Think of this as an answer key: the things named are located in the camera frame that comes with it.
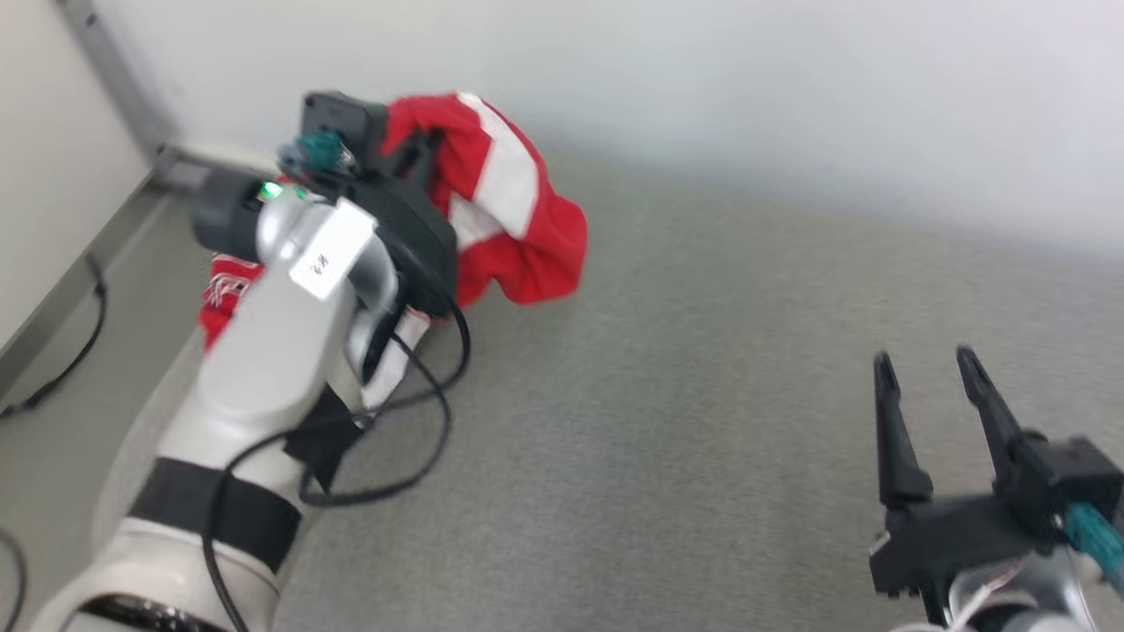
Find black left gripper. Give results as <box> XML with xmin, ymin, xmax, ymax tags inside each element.
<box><xmin>345</xmin><ymin>130</ymin><xmax>459</xmax><ymax>317</ymax></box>

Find white paper tag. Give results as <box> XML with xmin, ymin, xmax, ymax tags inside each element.
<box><xmin>288</xmin><ymin>204</ymin><xmax>377</xmax><ymax>301</ymax></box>

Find grey metal wall rail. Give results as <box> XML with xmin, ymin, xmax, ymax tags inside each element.
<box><xmin>57</xmin><ymin>0</ymin><xmax>282</xmax><ymax>198</ymax></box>

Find black floor cable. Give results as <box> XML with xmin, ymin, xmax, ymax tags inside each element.
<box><xmin>0</xmin><ymin>253</ymin><xmax>109</xmax><ymax>420</ymax></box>

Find teal camera connector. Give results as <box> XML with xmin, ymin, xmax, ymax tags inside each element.
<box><xmin>279</xmin><ymin>130</ymin><xmax>348</xmax><ymax>174</ymax></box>
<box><xmin>1064</xmin><ymin>504</ymin><xmax>1124</xmax><ymax>585</ymax></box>

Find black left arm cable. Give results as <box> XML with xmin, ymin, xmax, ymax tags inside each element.
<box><xmin>202</xmin><ymin>237</ymin><xmax>472</xmax><ymax>632</ymax></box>

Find teal left camera connector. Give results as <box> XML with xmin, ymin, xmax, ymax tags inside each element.
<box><xmin>279</xmin><ymin>130</ymin><xmax>348</xmax><ymax>174</ymax></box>

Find red shorts with white stripe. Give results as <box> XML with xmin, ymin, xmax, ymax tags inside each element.
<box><xmin>383</xmin><ymin>91</ymin><xmax>589</xmax><ymax>310</ymax></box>

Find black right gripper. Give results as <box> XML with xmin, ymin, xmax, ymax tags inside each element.
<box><xmin>869</xmin><ymin>346</ymin><xmax>1069</xmax><ymax>600</ymax></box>

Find teal right camera connector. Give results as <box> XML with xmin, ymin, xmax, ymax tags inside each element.
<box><xmin>1064</xmin><ymin>504</ymin><xmax>1124</xmax><ymax>585</ymax></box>

